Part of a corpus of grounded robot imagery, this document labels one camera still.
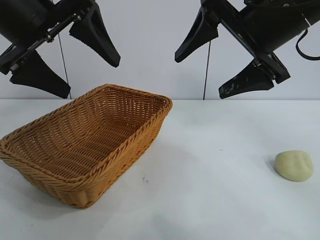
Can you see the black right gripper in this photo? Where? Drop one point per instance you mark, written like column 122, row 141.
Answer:
column 275, row 22

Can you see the pale yellow egg yolk pastry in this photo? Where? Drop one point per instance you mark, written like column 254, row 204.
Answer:
column 293, row 166

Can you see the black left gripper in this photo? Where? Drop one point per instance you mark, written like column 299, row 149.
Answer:
column 20, row 17

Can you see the brown woven wicker basket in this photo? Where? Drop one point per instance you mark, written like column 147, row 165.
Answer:
column 75, row 150

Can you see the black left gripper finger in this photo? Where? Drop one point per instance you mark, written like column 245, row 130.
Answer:
column 100, row 42

